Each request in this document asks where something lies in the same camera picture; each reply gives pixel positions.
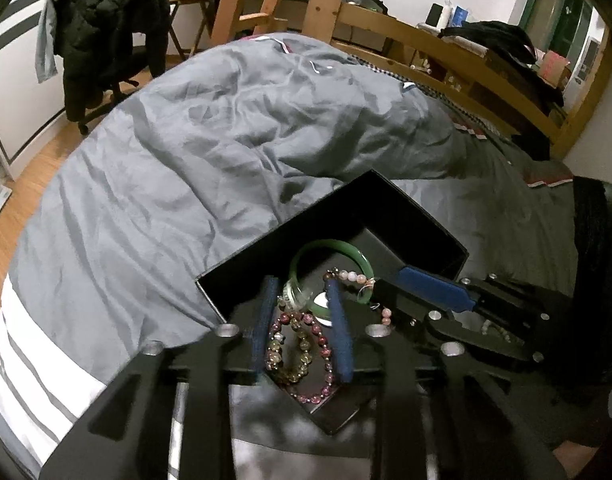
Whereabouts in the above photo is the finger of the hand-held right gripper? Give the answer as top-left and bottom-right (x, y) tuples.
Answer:
(375, 266), (554, 322)
(420, 310), (544, 370)

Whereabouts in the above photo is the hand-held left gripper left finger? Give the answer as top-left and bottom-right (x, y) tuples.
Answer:
(51, 275), (282, 480)

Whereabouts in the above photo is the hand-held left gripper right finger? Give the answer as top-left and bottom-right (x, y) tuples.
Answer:
(324, 280), (569, 480)

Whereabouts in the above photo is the yellow bead bracelet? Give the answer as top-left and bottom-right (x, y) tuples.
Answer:
(265, 312), (318, 387)

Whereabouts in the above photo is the black rectangular box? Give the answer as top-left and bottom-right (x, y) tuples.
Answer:
(193, 170), (470, 436)

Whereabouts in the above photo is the pale pink bead bracelet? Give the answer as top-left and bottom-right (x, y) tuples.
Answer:
(325, 268), (393, 326)

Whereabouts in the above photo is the dark pink bead bracelet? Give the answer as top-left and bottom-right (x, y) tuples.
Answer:
(270, 310), (348, 407)

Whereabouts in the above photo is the green jade bangle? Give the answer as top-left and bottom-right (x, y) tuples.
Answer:
(288, 240), (375, 329)

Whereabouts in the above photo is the grey white striped duvet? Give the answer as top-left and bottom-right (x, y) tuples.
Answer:
(0, 32), (612, 480)

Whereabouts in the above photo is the red cardboard box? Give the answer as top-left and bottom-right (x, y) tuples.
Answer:
(538, 50), (573, 87)

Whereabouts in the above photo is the checkered bed sheet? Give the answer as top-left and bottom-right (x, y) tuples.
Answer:
(346, 52), (412, 86)

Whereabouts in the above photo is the pile of black clothes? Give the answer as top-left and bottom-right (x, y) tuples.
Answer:
(438, 20), (568, 107)

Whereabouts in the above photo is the black office chair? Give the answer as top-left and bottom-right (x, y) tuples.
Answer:
(78, 42), (159, 136)

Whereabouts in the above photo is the wooden folding table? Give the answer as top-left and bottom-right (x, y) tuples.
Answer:
(166, 0), (223, 57)

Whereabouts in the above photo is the black puffer jacket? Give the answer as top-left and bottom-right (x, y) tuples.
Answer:
(51, 0), (172, 123)

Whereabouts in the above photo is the light blue shirt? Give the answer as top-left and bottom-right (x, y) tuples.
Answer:
(36, 0), (89, 84)

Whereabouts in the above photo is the white sliding wardrobe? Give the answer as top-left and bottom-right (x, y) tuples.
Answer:
(0, 0), (164, 181)

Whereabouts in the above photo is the wooden bed frame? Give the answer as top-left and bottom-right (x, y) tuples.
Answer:
(211, 0), (612, 157)

